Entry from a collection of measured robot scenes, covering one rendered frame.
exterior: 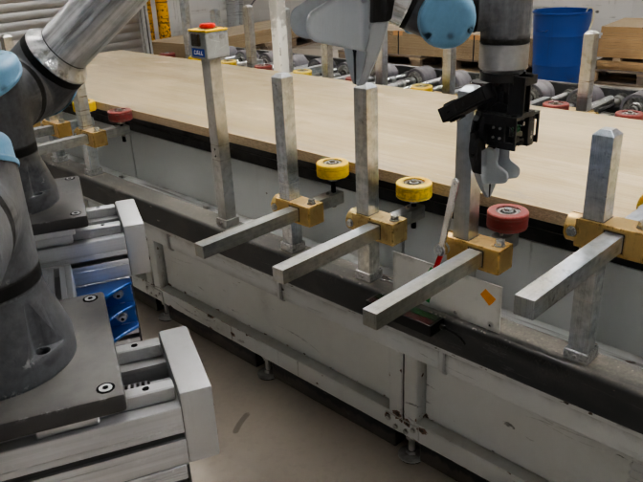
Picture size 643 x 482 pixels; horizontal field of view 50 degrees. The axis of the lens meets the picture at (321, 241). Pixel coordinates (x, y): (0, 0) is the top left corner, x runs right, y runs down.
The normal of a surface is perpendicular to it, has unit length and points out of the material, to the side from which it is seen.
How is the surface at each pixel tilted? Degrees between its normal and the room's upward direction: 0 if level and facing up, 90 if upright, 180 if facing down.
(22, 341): 72
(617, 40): 90
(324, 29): 93
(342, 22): 93
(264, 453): 0
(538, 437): 90
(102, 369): 0
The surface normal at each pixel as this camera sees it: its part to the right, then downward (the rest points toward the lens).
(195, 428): 0.37, 0.36
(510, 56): 0.01, 0.40
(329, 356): -0.70, 0.31
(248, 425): -0.04, -0.92
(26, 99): 0.99, 0.00
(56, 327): 0.94, -0.29
